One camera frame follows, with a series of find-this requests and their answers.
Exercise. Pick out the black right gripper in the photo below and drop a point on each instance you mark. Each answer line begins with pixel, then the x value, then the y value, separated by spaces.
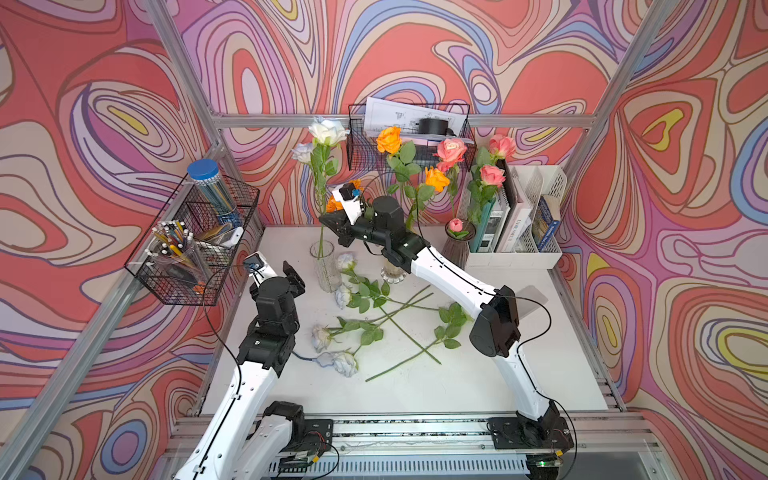
pixel 343 230

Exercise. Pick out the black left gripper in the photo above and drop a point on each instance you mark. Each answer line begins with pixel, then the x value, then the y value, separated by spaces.
pixel 291 282

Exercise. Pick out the orange marigold flower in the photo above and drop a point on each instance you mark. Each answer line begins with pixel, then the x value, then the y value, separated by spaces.
pixel 333 206
pixel 357 185

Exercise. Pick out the orange rose flower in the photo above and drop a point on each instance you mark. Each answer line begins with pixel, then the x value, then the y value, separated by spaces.
pixel 435 182
pixel 401 160

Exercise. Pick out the pink tulip flower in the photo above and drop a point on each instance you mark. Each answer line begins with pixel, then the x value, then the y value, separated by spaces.
pixel 457 229

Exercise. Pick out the large white rose flower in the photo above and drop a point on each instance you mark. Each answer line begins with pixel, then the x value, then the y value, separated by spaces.
pixel 342 362

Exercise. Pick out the large pink rose flower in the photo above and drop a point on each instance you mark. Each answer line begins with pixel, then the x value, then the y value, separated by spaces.
pixel 451 154

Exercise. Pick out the tall white rose flower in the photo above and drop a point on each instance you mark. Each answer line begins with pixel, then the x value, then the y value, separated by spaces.
pixel 326 134

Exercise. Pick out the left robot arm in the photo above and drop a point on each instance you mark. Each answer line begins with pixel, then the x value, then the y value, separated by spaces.
pixel 235 444

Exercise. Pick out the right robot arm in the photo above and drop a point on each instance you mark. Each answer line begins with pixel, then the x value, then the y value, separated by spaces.
pixel 495 332

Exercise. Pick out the yellow fluted glass vase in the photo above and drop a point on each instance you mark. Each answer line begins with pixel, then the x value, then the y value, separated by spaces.
pixel 392 271

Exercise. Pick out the clear glass vase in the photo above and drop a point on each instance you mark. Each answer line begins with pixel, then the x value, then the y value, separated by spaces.
pixel 324 261

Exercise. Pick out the purple ribbed glass vase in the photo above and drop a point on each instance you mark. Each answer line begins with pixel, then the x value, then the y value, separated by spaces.
pixel 457 251

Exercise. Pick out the white paper sheets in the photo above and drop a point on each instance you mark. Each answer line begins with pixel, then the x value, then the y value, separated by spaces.
pixel 380 114

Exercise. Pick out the black tape roll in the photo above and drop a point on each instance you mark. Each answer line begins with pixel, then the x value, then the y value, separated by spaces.
pixel 434 126

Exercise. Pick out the pen cup with pens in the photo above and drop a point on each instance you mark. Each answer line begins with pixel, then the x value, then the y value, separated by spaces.
pixel 174 250

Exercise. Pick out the white pink book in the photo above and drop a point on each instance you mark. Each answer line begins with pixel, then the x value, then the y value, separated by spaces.
pixel 518 218

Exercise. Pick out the white plastic file organizer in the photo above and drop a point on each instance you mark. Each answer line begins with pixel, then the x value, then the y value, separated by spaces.
pixel 537 181

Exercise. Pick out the blue paperback book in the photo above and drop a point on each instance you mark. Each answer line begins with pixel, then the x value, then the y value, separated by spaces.
pixel 546 221

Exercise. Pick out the blue lid pencil jar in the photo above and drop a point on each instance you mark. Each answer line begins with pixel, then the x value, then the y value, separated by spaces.
pixel 206 175

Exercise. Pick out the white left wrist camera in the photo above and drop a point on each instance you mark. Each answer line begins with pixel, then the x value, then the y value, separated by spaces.
pixel 258 267

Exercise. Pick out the black wire wall basket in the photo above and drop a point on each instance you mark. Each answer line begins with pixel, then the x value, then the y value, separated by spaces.
pixel 362 151

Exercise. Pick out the black wire side basket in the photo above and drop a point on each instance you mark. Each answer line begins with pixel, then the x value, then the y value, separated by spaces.
pixel 219 243

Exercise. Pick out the metal base rail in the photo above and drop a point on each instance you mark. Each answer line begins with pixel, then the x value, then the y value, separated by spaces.
pixel 610 444

